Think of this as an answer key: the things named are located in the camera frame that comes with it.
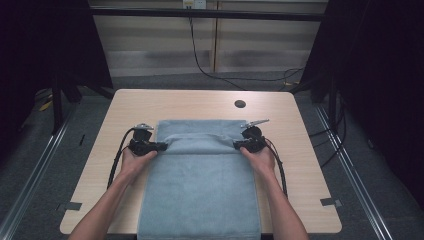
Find black horizontal bar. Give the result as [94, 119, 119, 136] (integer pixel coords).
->
[90, 8, 326, 23]

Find metal floor rail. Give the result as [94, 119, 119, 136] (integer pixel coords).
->
[0, 106, 78, 240]
[314, 104, 395, 240]

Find black metal stand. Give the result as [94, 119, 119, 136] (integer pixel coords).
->
[50, 76, 83, 135]

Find person's left hand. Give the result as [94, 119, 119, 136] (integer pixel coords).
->
[118, 149, 158, 184]

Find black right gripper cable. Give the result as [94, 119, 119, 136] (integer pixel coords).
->
[264, 137, 289, 198]

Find yellow strip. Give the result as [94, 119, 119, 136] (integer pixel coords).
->
[38, 99, 54, 113]

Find long black wall cable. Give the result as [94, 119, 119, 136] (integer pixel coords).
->
[188, 17, 305, 92]

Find grey tape piece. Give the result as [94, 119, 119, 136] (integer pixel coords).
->
[56, 201, 83, 213]
[319, 197, 343, 208]

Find white wall power outlet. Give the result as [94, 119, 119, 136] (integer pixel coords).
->
[182, 0, 208, 10]

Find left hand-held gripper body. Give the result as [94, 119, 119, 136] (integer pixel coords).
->
[128, 123, 158, 157]

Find black floor cables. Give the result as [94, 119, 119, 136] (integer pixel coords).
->
[308, 98, 348, 168]

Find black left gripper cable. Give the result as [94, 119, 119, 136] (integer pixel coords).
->
[106, 127, 136, 190]

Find grey-blue towel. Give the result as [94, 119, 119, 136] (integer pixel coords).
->
[137, 119, 262, 240]

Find person's right hand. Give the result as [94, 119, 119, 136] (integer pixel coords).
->
[239, 146, 277, 181]

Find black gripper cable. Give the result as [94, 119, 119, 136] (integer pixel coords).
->
[106, 127, 136, 190]
[264, 137, 289, 198]

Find dark curtain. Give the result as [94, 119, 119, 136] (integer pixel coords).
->
[0, 0, 114, 161]
[299, 0, 424, 209]

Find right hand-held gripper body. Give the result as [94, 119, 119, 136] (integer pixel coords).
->
[240, 118, 270, 154]

